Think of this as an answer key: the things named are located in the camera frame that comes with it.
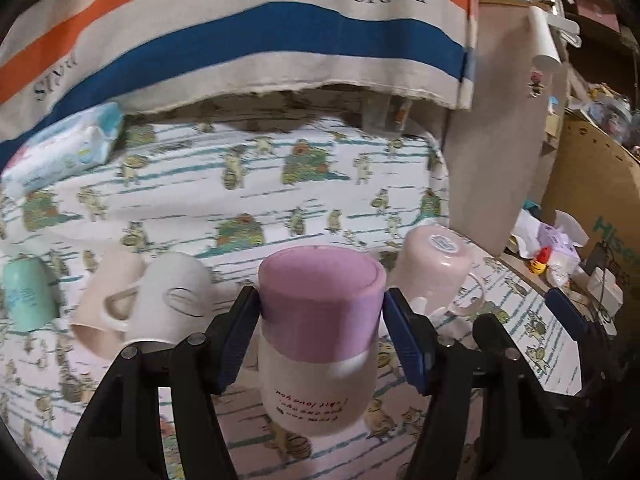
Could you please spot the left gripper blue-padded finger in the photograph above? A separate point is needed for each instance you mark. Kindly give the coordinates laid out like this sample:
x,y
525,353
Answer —
x,y
576,325

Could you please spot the white cup pink base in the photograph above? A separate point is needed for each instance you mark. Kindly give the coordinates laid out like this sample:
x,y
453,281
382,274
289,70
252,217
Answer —
x,y
318,344

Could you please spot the mint green cup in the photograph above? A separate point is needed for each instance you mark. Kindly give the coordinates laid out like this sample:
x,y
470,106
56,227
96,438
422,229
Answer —
x,y
27,294

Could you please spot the beige square cup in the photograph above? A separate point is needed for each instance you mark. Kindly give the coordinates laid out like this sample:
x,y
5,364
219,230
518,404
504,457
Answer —
x,y
99,321

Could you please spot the small red yellow toy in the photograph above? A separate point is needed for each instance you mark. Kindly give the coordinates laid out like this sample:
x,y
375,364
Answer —
x,y
539,263

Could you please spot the cardboard box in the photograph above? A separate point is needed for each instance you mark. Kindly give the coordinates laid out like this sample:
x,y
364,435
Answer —
x,y
596,181

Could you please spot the pink drip-pattern mug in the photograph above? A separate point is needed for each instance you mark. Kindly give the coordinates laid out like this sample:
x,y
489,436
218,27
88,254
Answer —
x,y
432,265

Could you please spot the grey white mug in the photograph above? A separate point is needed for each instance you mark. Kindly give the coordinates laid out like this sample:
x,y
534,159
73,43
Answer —
x,y
172,300

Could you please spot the wooden cabinet side panel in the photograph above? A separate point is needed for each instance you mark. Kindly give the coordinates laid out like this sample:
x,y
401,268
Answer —
x,y
492,149

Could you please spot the cat pattern bed sheet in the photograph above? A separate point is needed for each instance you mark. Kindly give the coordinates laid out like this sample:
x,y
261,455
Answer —
x,y
230,193

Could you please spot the baby wipes pack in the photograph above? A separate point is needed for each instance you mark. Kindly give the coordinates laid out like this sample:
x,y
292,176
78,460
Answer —
x,y
64,149

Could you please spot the striped Paris cloth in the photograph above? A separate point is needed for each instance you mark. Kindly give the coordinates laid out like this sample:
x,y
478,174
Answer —
x,y
59,57

